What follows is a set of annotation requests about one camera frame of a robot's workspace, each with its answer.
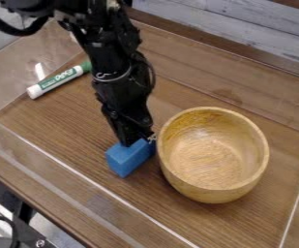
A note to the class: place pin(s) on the black metal stand base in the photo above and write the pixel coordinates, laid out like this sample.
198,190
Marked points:
27,237

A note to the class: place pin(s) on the clear acrylic front wall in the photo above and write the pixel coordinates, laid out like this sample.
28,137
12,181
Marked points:
102,220

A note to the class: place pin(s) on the blue foam block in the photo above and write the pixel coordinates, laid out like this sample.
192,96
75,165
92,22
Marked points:
124,159

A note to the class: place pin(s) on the light wooden bowl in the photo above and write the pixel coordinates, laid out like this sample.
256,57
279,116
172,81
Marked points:
212,153

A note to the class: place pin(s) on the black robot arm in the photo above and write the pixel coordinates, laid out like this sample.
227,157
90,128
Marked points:
110,39

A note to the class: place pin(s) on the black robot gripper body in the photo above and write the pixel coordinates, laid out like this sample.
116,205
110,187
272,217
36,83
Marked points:
124,93

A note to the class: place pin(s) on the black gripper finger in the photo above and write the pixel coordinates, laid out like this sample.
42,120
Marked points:
139,130
124,129

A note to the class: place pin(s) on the green white dry-erase marker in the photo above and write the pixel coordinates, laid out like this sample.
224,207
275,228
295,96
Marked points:
50,83

